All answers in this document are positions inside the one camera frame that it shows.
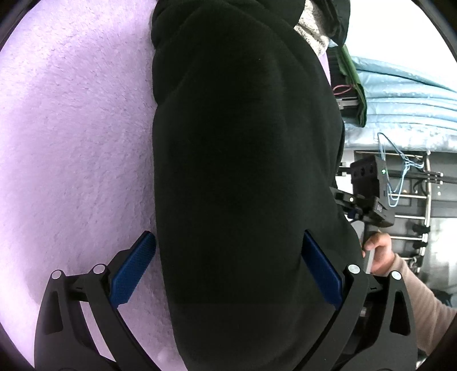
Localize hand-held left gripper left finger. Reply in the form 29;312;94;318
34;230;158;371

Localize blue wire hanger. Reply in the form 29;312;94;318
378;132;421;207

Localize black fleece garment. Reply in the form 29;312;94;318
149;0;365;371

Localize white fluffy cloth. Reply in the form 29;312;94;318
293;0;330;56

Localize chrome metal rack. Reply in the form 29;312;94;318
353;150;457;273

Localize person's right forearm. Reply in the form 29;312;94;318
373;251;457;357

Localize green cloth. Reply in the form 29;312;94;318
337;42;369;128

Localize purple fluffy blanket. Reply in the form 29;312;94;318
0;0;186;371

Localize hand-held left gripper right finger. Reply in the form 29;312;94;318
302;230;419;371

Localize light blue quilted cover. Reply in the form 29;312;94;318
341;55;457;151

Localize person's right hand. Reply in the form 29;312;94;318
361;231;396;277

